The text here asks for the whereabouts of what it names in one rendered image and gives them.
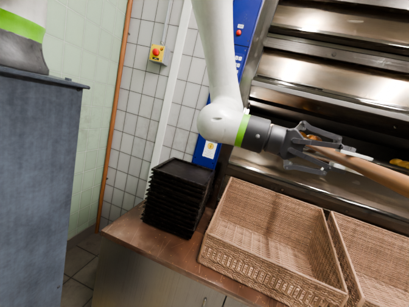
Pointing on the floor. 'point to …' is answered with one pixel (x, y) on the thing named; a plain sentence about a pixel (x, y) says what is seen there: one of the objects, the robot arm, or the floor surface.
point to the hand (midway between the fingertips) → (350, 161)
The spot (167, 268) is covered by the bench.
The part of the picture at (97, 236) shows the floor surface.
